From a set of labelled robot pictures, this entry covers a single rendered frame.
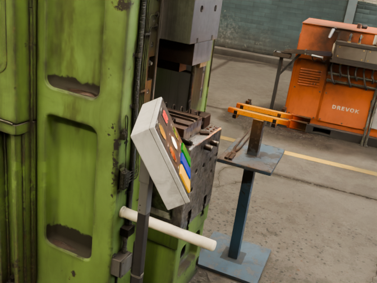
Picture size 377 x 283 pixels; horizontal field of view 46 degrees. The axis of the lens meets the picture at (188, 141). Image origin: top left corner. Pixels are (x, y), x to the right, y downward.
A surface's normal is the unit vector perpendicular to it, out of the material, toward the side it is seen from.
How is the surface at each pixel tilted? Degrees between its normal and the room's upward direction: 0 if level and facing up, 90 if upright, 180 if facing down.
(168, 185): 90
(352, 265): 0
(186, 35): 90
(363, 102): 90
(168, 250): 90
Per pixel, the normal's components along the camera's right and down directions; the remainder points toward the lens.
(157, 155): -0.01, 0.37
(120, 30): -0.43, 0.26
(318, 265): 0.12, -0.92
